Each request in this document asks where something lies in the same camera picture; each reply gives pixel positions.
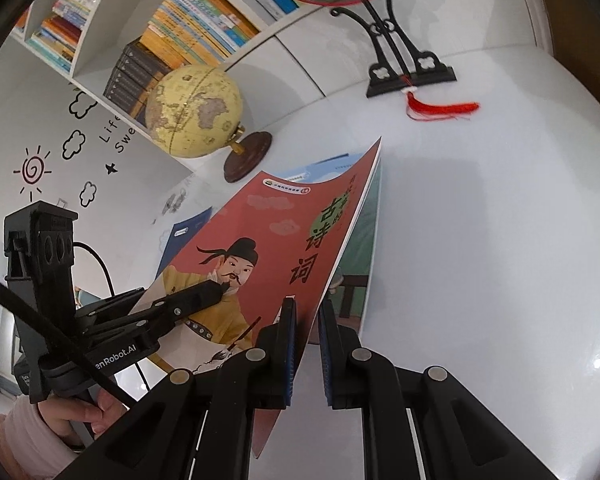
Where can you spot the white bookshelf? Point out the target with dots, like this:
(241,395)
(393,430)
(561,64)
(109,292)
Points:
(100,15)

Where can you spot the teal blue illustrated book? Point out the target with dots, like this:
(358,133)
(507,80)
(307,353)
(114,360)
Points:
(360,260)

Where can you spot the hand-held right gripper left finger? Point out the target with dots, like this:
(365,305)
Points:
(290,345)

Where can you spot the person's left hand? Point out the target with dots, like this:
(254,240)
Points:
(77,412)

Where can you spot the red book with robed man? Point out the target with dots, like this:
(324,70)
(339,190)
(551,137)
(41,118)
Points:
(280,220)

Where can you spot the black fan stand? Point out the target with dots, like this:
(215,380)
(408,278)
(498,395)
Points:
(415,77)

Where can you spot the star wall decal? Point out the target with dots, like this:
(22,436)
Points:
(111,168)

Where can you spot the set of dark books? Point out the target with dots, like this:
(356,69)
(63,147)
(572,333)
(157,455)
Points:
(135,80)

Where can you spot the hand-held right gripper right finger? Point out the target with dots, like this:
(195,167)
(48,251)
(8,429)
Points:
(325,350)

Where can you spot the yellow desk globe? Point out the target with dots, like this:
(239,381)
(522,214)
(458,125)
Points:
(190,110)

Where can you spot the red tassel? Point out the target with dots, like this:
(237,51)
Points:
(440,110)

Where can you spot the row of orange colourful books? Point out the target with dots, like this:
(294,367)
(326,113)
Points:
(200,20)

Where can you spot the text wall decal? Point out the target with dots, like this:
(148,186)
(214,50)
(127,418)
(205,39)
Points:
(117,132)

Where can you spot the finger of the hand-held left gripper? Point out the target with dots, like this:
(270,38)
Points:
(110,305)
(190,300)

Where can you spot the cloud wall decal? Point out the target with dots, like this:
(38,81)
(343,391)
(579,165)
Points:
(82,104)
(87,194)

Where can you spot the row of mixed thin books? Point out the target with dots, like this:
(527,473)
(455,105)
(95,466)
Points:
(65,20)

